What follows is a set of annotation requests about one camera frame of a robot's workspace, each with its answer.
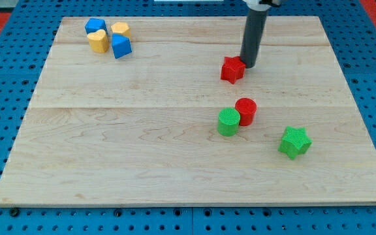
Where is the red star block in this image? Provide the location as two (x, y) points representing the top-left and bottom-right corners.
(220, 56), (245, 84)

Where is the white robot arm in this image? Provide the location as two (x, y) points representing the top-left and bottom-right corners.
(243, 0), (286, 11)

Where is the green star block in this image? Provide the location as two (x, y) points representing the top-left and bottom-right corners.
(278, 126), (313, 160)

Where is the green cylinder block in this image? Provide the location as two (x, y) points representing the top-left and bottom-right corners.
(217, 108), (240, 136)

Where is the light wooden board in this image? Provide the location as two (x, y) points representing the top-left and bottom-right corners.
(0, 16), (376, 208)

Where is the red cylinder block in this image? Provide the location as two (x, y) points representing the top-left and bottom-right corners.
(235, 97), (257, 126)

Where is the blue wedge block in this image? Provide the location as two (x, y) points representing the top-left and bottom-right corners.
(112, 33), (132, 59)

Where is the yellow hexagon block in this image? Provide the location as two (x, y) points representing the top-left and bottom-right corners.
(110, 22), (131, 38)

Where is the yellow heart block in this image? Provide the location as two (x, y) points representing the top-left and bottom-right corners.
(87, 29), (109, 53)

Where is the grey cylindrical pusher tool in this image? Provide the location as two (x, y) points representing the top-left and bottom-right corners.
(240, 9), (268, 69)

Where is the blue cube block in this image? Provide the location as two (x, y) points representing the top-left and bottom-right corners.
(84, 18), (108, 34)

